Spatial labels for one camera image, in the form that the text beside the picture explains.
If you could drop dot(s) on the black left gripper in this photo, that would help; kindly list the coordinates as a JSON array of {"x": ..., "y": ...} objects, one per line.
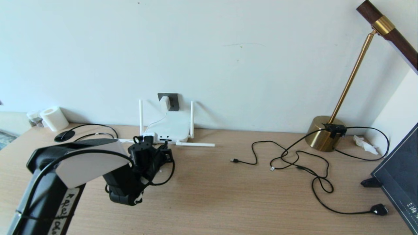
[{"x": 143, "y": 156}]

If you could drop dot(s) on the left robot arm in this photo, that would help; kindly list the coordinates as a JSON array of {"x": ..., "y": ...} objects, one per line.
[{"x": 86, "y": 166}]

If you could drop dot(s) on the white router with antennas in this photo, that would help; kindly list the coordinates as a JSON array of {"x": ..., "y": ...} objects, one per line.
[{"x": 178, "y": 126}]

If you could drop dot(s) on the white toilet paper roll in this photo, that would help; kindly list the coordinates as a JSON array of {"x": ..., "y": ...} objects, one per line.
[{"x": 54, "y": 118}]

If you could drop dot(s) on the small clear jar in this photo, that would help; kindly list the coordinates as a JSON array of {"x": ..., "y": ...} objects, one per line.
[{"x": 33, "y": 117}]

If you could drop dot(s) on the brass desk lamp wooden head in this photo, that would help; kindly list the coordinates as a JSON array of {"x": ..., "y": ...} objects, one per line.
[{"x": 321, "y": 135}]

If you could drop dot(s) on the black box on lamp base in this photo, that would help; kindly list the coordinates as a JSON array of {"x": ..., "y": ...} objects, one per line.
[{"x": 334, "y": 129}]

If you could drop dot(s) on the crumpled white tissue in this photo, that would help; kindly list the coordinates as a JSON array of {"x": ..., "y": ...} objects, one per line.
[{"x": 365, "y": 145}]

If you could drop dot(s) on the black board stand foot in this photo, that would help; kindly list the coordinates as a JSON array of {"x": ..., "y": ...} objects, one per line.
[{"x": 370, "y": 182}]

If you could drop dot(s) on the dark framed board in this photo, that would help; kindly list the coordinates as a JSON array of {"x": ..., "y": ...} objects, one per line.
[{"x": 401, "y": 176}]

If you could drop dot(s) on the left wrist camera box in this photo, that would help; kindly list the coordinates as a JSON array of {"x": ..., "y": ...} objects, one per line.
[{"x": 149, "y": 134}]

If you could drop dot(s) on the grey wall socket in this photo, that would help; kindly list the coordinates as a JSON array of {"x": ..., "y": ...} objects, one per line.
[{"x": 174, "y": 101}]

